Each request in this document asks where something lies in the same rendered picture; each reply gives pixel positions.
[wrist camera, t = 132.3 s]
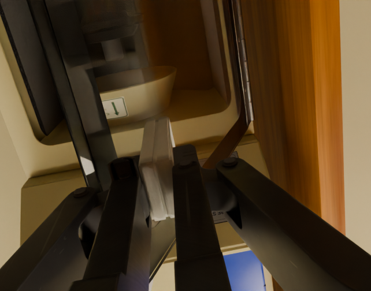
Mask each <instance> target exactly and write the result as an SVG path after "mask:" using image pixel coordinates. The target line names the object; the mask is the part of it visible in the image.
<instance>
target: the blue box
mask: <svg viewBox="0 0 371 291"><path fill-rule="evenodd" d="M223 257H224V261H225V265H226V268H227V273H228V278H229V282H230V285H231V289H232V291H266V284H265V277H264V269H263V264H262V263H261V262H260V261H259V259H258V258H257V257H256V256H255V255H254V253H253V252H252V250H249V251H244V252H238V253H233V254H229V255H223Z"/></svg>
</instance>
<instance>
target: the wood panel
mask: <svg viewBox="0 0 371 291"><path fill-rule="evenodd" d="M240 2H241V8H242V17H243V26H244V36H245V41H246V50H247V60H248V69H249V75H250V84H251V93H252V99H253V108H254V118H255V120H253V126H254V133H253V134H254V136H255V137H256V138H257V139H258V141H259V143H260V145H261V149H262V153H263V155H264V159H265V163H266V166H267V169H268V173H269V177H270V180H271V181H273V182H274V183H275V184H277V185H278V186H279V187H281V188H282V189H283V190H285V191H286V192H287V193H289V194H290V195H291V196H293V197H294V198H296V200H298V201H299V202H301V203H302V204H303V205H305V206H306V207H307V208H309V209H310V210H312V212H314V213H315V214H317V215H318V216H319V217H321V218H322V219H323V220H325V221H326V222H328V223H329V224H330V225H331V226H333V227H334V228H335V229H337V230H338V231H339V232H341V233H342V234H343V235H345V236H346V222H345V199H344V156H343V113H342V70H341V47H340V4H339V0H240Z"/></svg>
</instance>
